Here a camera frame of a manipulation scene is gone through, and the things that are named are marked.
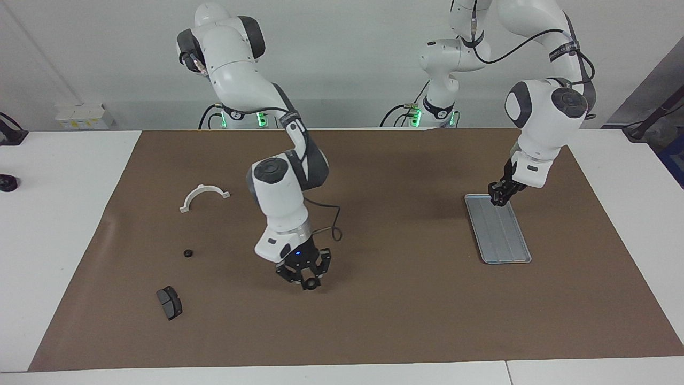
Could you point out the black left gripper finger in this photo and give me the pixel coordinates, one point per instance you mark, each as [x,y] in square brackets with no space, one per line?
[495,191]
[506,195]

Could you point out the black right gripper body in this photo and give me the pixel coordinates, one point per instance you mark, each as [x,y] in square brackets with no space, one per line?
[302,263]

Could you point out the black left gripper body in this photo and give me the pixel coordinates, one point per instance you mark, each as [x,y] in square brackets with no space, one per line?
[513,179]

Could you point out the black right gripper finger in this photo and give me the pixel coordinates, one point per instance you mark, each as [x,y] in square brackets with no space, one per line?
[287,274]
[324,263]

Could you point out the large black bearing gear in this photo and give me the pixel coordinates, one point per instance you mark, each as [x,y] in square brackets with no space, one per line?
[310,284]

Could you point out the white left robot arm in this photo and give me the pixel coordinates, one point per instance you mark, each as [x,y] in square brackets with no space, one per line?
[545,123]

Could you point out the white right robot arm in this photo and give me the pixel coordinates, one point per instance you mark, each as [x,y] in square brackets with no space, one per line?
[278,203]

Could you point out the silver metal tray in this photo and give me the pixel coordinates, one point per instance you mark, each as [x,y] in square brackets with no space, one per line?
[502,235]

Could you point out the brown table mat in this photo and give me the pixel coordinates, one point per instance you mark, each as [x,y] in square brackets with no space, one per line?
[401,299]

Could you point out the dark grey brake pad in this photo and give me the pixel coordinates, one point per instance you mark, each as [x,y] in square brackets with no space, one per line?
[170,303]

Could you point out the black stand pole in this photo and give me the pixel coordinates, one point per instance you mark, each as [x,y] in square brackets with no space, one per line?
[654,115]

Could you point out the blue box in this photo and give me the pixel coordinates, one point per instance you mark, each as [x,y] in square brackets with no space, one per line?
[674,160]

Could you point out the white power strip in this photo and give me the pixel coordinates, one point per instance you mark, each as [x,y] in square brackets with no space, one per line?
[85,116]

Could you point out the black round knob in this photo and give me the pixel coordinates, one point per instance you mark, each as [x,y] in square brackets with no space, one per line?
[8,183]

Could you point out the white curved plastic bracket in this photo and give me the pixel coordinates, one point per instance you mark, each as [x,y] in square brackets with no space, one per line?
[206,188]

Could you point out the black clamp mount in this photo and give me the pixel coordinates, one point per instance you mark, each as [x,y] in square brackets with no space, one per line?
[10,136]

